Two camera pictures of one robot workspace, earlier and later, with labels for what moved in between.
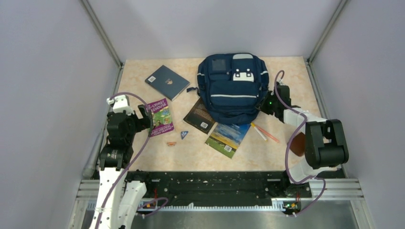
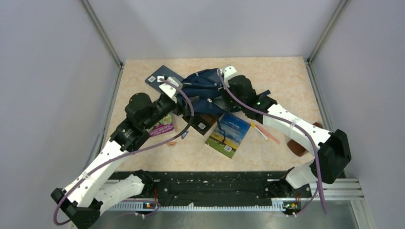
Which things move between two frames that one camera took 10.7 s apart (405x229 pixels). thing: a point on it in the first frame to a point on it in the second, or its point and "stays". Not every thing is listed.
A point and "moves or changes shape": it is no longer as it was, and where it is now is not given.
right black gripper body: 276,104 to 228,100
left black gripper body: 133,120 to 164,107
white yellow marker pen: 253,124 stays
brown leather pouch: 298,143 stays
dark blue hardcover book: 167,82 stays
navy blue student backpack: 231,86 moves or changes shape
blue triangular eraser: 183,134 stays
